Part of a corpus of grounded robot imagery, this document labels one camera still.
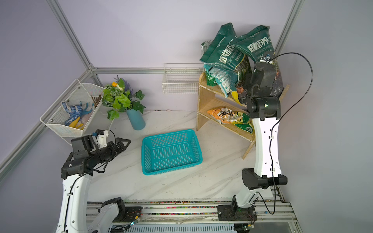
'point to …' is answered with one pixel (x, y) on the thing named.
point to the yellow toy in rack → (75, 124)
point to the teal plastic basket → (169, 151)
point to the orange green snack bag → (226, 115)
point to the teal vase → (136, 119)
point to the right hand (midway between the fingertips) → (258, 77)
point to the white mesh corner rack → (88, 96)
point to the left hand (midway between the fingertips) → (125, 145)
